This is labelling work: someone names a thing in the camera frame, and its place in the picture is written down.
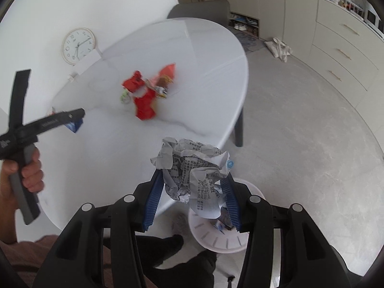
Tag beige drawer unit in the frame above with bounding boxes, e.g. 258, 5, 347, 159
309, 0, 384, 108

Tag brown striped snack wrapper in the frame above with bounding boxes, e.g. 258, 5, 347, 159
154, 76, 174, 98

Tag white paper card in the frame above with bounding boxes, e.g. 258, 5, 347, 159
75, 49, 102, 75

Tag row of shoes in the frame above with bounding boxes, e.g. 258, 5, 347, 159
229, 12, 260, 38

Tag person's left hand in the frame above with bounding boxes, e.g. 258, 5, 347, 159
0, 149, 44, 206

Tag group of small bottles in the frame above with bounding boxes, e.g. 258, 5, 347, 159
322, 0, 365, 17

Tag red plastic bag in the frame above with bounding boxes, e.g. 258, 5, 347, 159
133, 88, 158, 121

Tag grey chair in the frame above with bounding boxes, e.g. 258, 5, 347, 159
166, 0, 231, 32

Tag white round trash bin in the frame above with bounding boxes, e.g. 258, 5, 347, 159
187, 178, 264, 254

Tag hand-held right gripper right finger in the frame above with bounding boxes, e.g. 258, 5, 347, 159
220, 175, 351, 288

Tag red crumpled paper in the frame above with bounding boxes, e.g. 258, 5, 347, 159
121, 70, 145, 93

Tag patterned floor mat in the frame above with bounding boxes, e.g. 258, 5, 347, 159
236, 33, 259, 55

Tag blue snack wrapper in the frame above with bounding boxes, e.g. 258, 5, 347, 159
64, 117, 84, 134

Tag person's dark trouser legs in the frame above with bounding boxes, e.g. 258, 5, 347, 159
103, 234, 217, 288

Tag white tote bag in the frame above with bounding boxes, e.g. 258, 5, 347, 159
264, 37, 293, 63

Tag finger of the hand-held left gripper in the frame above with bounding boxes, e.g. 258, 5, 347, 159
36, 108, 86, 133

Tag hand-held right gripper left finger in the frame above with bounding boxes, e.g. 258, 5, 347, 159
32, 168, 165, 288

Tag person's left forearm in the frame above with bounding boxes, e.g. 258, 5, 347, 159
0, 197, 19, 245

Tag dark table leg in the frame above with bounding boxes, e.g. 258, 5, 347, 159
233, 108, 244, 148

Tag white receipt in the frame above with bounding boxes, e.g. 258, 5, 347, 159
150, 137, 234, 219

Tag orange snack wrapper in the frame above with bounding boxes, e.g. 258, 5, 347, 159
150, 63, 176, 86

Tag round silver wall clock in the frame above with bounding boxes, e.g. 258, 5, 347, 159
61, 28, 97, 66

